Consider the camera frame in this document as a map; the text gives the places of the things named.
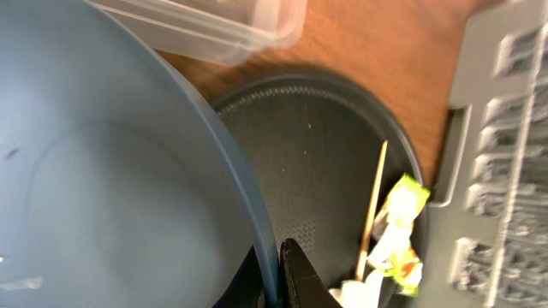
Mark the grey dishwasher rack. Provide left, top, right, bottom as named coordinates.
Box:
left=413, top=0, right=547, bottom=307

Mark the green yellow snack wrapper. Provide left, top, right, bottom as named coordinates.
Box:
left=367, top=174, right=430, bottom=275

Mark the orange green torn wrapper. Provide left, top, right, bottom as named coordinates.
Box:
left=384, top=246, right=423, bottom=297

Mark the clear plastic bin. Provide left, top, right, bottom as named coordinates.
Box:
left=92, top=0, right=307, bottom=66

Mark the wooden chopstick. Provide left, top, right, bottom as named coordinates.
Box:
left=354, top=140, right=388, bottom=281

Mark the crumpled white tissue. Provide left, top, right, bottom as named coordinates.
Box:
left=329, top=270, right=384, bottom=308

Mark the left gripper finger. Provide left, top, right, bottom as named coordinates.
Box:
left=279, top=238, right=342, bottom=308

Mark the round black serving tray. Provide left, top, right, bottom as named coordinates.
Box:
left=212, top=70, right=423, bottom=290

